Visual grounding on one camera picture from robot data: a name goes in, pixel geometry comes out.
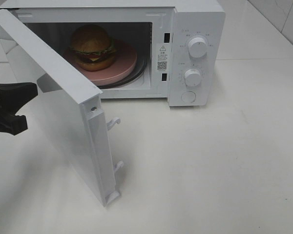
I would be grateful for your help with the white microwave door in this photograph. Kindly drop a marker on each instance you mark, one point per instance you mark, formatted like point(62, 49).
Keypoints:
point(68, 106)

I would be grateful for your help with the burger with lettuce and cheese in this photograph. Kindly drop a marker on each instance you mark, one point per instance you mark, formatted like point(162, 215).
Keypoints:
point(92, 47)

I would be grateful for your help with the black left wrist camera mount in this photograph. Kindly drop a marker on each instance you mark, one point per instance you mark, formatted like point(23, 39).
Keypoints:
point(14, 96)

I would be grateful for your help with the glass microwave turntable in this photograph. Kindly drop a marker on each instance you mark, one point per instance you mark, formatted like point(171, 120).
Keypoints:
point(139, 68)

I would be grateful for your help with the round white door button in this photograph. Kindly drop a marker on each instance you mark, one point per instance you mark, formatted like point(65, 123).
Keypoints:
point(188, 97)

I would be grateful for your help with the white microwave oven body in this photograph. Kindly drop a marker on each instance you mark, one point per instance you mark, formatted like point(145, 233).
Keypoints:
point(161, 29)

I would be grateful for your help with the pink round plate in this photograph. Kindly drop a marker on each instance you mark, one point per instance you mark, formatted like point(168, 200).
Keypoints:
point(124, 64)

